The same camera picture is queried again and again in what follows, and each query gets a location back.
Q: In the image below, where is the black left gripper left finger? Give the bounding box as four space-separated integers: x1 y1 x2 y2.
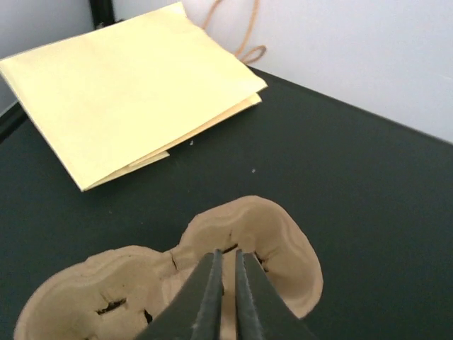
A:
137 250 223 340

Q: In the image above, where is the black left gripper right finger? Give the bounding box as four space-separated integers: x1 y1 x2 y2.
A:
235 250 316 340

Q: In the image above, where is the brown cardboard cup carrier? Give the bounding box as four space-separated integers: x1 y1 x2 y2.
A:
13 196 323 339

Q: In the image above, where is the brown kraft paper bag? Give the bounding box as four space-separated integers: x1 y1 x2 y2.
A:
1 2 266 191

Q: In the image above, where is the left black frame post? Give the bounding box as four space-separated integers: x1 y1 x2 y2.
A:
88 0 116 30

